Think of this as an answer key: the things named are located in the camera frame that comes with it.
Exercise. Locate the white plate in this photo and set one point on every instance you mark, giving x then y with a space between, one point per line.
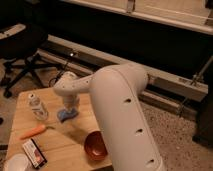
18 162

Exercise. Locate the wooden table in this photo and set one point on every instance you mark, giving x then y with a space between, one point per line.
62 143

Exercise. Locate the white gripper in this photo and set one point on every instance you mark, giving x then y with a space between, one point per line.
71 101

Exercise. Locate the small dark box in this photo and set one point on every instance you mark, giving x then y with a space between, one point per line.
34 154

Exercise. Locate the red brown bowl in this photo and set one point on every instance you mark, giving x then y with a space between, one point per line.
94 146

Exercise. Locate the black office chair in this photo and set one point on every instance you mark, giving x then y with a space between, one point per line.
20 53

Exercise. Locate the clear plastic bottle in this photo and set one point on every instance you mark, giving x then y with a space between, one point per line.
37 106

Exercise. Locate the orange carrot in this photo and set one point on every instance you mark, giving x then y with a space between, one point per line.
34 131

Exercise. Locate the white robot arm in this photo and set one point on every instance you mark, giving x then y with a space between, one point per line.
114 94

